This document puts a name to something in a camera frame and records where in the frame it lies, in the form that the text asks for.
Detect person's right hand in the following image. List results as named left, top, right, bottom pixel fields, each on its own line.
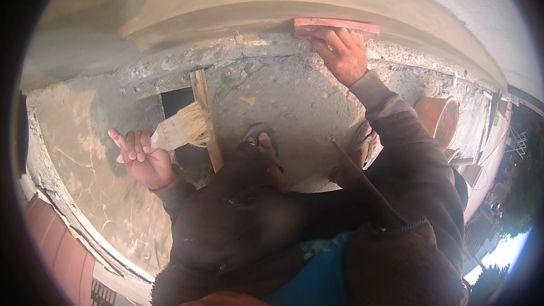
left=306, top=27, right=369, bottom=88

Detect person's left hand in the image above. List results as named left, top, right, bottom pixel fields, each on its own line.
left=108, top=128, right=177, bottom=191

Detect red-brown metal roof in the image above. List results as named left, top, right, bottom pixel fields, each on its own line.
left=25, top=192, right=97, bottom=306

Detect wooden handled tool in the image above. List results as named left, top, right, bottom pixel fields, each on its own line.
left=445, top=149, right=475, bottom=167

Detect dark slatted fence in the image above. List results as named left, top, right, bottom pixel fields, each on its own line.
left=463, top=207, right=499, bottom=257

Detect person's legs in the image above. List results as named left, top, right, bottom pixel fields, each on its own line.
left=169, top=121, right=385, bottom=275

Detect red plastering float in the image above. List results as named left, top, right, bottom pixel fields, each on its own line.
left=294, top=17, right=381, bottom=40

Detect orange bucket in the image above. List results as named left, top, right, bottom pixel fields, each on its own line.
left=414, top=95, right=461, bottom=152

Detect person's body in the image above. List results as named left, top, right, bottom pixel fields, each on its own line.
left=150, top=106, right=471, bottom=306

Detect wooden plank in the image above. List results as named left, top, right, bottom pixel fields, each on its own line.
left=190, top=69, right=224, bottom=174

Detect white metal frame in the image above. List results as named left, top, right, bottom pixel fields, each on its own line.
left=504, top=127, right=528, bottom=160

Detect wooden handled straw brush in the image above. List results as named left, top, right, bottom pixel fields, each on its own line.
left=150, top=101, right=211, bottom=152

